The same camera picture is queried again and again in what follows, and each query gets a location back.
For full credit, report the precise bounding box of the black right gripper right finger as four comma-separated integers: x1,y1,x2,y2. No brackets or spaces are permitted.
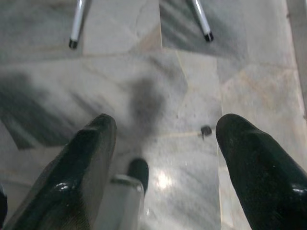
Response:
215,114,307,230

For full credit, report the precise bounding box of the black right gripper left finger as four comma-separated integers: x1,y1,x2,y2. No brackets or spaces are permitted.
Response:
9,114,118,230

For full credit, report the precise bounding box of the small black floor debris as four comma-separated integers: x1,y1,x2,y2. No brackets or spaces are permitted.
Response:
198,126,213,140

